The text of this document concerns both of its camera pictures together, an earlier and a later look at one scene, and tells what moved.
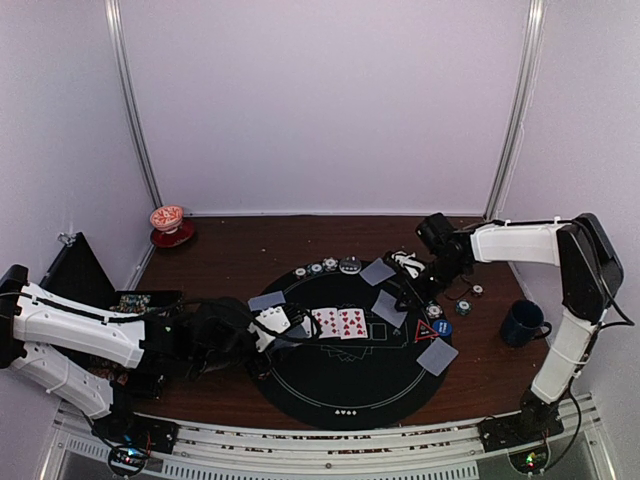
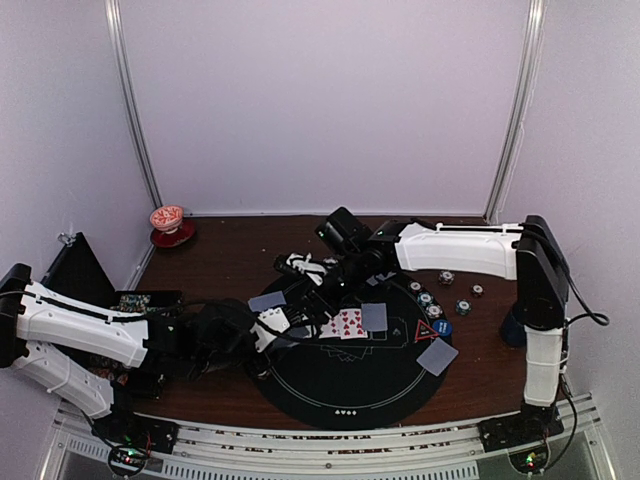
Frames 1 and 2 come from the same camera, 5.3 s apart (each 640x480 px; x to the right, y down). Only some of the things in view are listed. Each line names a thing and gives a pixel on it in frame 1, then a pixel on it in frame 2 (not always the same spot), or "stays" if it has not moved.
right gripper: x=419 y=297 -> x=314 y=299
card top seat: x=377 y=272 stays
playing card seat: x=266 y=301 stays
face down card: x=385 y=306 -> x=374 y=316
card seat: x=437 y=356 stays
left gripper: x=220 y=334 stays
